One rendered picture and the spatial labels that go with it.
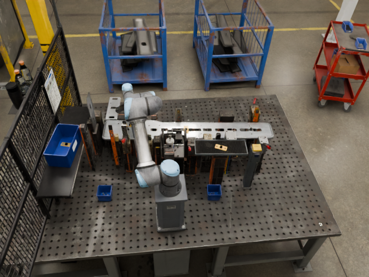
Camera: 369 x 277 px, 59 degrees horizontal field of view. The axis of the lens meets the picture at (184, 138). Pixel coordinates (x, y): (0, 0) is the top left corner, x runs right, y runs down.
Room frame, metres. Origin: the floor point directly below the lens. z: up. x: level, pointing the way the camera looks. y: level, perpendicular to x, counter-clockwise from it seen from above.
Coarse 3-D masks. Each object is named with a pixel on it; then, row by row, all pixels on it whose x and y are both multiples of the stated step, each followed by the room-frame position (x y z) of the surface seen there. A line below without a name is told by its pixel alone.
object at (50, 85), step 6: (48, 78) 1.92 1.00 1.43; (54, 78) 2.02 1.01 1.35; (48, 84) 1.89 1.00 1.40; (54, 84) 1.99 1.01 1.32; (48, 90) 1.86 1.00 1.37; (54, 90) 1.95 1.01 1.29; (48, 96) 1.82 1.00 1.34; (54, 96) 1.92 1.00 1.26; (60, 96) 2.03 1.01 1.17; (54, 102) 1.89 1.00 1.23; (54, 108) 1.85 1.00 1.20; (54, 114) 1.82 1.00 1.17
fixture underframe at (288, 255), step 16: (304, 240) 1.35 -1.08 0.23; (320, 240) 1.21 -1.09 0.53; (224, 256) 1.10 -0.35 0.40; (240, 256) 1.18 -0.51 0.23; (256, 256) 1.19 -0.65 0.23; (272, 256) 1.20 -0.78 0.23; (288, 256) 1.20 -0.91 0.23; (304, 256) 1.21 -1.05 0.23; (64, 272) 0.99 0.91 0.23; (80, 272) 1.00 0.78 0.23; (96, 272) 1.00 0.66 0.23; (112, 272) 0.98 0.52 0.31; (208, 272) 1.12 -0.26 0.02; (224, 272) 1.13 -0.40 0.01
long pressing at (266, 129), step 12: (108, 120) 1.95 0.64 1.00; (120, 120) 1.96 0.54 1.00; (108, 132) 1.81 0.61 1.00; (120, 132) 1.82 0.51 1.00; (132, 132) 1.82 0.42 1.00; (156, 132) 1.83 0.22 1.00; (192, 132) 1.85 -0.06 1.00; (204, 132) 1.86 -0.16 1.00; (216, 132) 1.86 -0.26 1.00; (240, 132) 1.87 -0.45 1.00; (252, 132) 1.88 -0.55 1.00; (264, 132) 1.89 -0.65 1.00
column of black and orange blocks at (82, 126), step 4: (80, 124) 1.69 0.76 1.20; (84, 124) 1.69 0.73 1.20; (80, 128) 1.66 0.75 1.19; (84, 128) 1.67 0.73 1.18; (80, 132) 1.66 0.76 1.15; (84, 132) 1.66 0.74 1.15; (84, 136) 1.66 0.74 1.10; (84, 140) 1.66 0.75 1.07; (84, 144) 1.66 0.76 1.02; (88, 144) 1.68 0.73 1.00; (88, 148) 1.67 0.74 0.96; (88, 152) 1.66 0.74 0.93; (88, 156) 1.66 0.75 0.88; (92, 156) 1.68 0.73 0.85; (88, 160) 1.66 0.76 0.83; (92, 160) 1.66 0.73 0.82; (92, 164) 1.66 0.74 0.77; (92, 168) 1.65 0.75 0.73
